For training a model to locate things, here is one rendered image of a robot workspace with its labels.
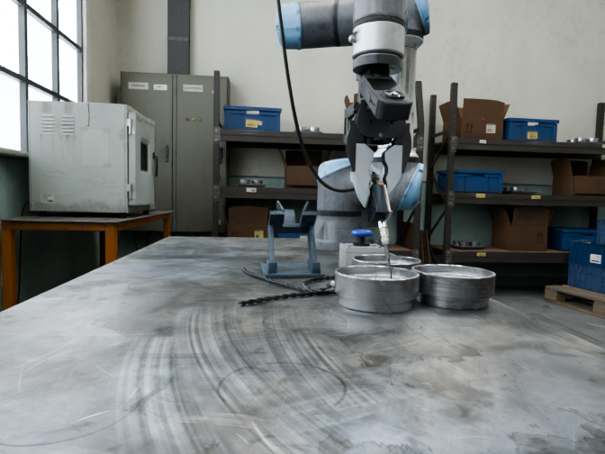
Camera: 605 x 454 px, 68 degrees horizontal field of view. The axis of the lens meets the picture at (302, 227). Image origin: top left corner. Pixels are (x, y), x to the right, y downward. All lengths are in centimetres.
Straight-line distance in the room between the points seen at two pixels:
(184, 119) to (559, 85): 395
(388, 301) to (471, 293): 11
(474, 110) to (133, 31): 337
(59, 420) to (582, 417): 32
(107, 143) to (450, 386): 259
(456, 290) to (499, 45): 497
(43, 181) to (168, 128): 183
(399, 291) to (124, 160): 237
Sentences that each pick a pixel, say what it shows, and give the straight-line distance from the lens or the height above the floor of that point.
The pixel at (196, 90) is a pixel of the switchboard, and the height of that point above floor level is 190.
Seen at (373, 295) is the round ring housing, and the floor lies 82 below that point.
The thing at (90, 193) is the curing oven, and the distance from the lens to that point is 282.
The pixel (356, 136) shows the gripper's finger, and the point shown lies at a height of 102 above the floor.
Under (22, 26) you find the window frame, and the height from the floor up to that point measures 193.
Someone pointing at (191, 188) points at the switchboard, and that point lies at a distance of 440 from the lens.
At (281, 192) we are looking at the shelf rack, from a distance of 400.
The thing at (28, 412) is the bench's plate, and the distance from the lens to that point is 33.
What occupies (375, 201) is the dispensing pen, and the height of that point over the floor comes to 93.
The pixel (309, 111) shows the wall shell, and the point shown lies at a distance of 470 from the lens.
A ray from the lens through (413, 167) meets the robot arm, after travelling 111.
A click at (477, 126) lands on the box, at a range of 459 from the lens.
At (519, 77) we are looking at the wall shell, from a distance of 550.
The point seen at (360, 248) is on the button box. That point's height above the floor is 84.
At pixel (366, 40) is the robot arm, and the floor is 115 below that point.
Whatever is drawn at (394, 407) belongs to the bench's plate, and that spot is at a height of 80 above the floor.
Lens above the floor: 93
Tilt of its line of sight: 4 degrees down
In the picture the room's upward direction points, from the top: 1 degrees clockwise
